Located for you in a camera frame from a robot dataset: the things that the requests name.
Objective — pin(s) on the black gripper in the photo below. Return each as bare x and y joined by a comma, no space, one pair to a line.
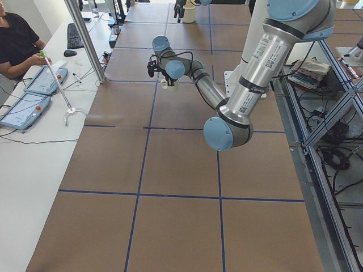
170,81

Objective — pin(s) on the white ribbed HOME mug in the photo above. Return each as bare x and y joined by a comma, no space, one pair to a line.
174,86

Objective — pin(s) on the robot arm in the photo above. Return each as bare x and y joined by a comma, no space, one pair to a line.
179,7
283,24

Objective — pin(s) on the metal cup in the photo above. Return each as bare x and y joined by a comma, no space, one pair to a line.
116,29

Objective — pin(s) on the cream plastic bin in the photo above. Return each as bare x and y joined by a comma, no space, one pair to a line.
189,14

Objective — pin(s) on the black keyboard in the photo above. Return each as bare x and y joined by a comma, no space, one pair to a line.
73,38

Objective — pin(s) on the black computer mouse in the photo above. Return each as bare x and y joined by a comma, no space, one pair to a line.
69,53

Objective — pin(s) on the upper teach pendant tablet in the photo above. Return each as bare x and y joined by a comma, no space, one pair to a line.
42,83

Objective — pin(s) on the teach pendant tablet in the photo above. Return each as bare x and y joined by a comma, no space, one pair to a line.
42,83
25,111

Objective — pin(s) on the stack of books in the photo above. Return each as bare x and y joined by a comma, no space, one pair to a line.
308,73

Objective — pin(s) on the lower teach pendant tablet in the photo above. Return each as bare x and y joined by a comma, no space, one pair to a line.
25,111

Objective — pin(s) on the person in black shirt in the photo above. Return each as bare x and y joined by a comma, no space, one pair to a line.
20,46

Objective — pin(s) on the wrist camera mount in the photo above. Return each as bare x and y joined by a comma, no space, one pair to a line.
152,66

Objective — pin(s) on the green handled reacher grabber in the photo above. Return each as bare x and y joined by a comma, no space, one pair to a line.
70,109

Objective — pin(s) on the aluminium frame post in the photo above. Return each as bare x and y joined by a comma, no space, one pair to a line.
76,15

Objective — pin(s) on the aluminium side frame rail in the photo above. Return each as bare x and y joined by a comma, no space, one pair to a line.
324,129

